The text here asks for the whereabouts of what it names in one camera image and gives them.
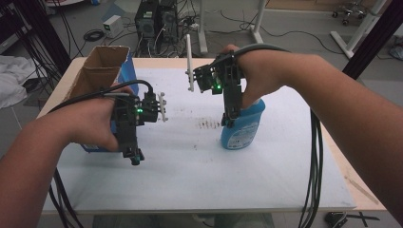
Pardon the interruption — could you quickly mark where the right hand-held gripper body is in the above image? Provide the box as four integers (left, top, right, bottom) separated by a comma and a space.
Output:
184, 33, 245, 112

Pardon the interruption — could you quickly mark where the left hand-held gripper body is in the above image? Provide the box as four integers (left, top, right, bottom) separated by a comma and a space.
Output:
110, 89, 169, 152

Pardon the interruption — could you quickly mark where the blue plastic bottle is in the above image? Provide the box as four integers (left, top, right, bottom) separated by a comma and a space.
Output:
220, 98, 267, 151

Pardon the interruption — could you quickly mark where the blue cardboard box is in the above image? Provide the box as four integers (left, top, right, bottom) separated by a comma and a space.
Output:
65, 45, 141, 154

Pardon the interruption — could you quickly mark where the person's right hand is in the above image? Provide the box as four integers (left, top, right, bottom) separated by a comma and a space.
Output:
221, 44, 294, 110

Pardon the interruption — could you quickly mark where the person's left hand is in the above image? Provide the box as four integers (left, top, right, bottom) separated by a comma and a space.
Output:
65, 84, 135, 153

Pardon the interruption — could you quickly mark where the white table mat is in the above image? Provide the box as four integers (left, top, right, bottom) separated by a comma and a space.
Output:
42, 66, 357, 214

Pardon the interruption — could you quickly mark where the white table leg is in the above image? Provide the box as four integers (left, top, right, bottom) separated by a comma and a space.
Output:
249, 0, 268, 45
197, 0, 209, 55

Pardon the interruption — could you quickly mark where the black computer tower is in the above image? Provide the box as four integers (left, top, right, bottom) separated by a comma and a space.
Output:
157, 3, 179, 45
134, 0, 160, 43

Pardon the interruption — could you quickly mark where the small white device box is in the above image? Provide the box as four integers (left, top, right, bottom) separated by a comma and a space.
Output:
102, 14, 125, 39

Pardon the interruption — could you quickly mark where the white cloth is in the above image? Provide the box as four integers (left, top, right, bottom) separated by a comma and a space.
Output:
0, 54, 38, 110

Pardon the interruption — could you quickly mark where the office chair wheel base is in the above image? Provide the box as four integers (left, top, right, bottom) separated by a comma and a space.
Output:
331, 1, 369, 27

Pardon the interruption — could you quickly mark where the black clamp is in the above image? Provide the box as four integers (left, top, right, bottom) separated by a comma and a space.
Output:
324, 211, 381, 228

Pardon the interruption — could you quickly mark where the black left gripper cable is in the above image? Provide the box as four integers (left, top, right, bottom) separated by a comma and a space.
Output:
48, 79, 156, 114

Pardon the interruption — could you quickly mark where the grey right gripper cable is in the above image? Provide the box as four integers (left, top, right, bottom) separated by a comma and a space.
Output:
232, 43, 291, 60

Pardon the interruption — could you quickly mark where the long black floor cable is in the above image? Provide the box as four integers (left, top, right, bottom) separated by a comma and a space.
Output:
208, 9, 337, 57

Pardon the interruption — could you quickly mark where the black cable bundle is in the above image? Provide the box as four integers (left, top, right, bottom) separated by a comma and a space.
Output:
47, 167, 86, 228
297, 108, 325, 228

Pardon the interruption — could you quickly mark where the coiled black cable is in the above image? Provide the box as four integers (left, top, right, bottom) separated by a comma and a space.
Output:
83, 28, 106, 43

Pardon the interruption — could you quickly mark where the black metal stand post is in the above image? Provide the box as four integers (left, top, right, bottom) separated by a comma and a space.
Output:
341, 0, 403, 81
12, 0, 72, 76

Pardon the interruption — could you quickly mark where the white stand frame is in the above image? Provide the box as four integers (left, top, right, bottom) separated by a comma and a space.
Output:
330, 0, 390, 60

